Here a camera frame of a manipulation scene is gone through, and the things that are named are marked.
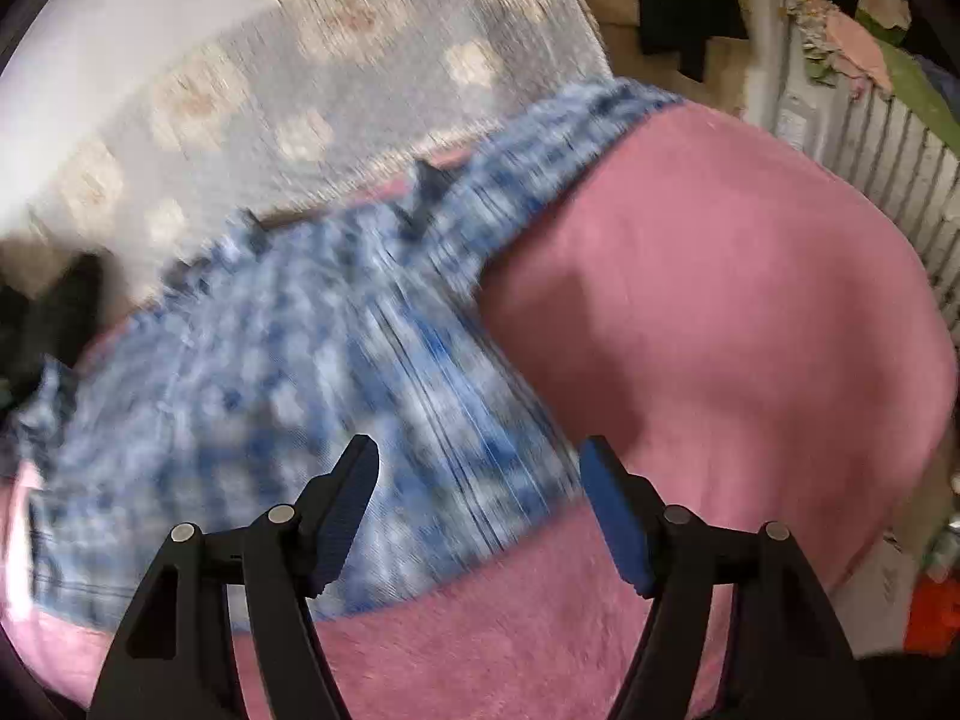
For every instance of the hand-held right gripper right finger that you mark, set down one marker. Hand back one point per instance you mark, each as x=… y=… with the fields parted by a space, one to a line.
x=619 y=517

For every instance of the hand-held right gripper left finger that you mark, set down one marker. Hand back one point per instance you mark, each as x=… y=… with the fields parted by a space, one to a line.
x=349 y=510

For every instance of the blue plaid shirt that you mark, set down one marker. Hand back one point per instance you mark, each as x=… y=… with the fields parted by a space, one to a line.
x=300 y=360

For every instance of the pink fleece blanket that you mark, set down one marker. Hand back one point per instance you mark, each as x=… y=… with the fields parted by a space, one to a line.
x=712 y=300

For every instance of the red object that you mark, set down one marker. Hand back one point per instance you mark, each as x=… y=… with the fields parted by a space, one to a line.
x=934 y=619

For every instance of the black padded jacket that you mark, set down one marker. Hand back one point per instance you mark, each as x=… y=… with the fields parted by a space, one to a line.
x=52 y=322

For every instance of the quilted floral sofa backrest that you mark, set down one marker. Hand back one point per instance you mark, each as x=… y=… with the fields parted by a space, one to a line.
x=262 y=90

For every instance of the white radiator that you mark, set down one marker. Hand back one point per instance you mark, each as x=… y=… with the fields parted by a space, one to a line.
x=900 y=172

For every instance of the wooden door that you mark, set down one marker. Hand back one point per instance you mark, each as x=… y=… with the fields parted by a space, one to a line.
x=622 y=37

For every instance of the black hanging coat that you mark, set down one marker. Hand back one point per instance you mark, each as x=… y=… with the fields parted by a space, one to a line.
x=682 y=0

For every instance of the pink and green cloths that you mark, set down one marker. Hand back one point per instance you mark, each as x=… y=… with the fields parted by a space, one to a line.
x=855 y=45

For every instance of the white wall outlet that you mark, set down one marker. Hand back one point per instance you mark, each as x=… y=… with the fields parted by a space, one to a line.
x=791 y=127

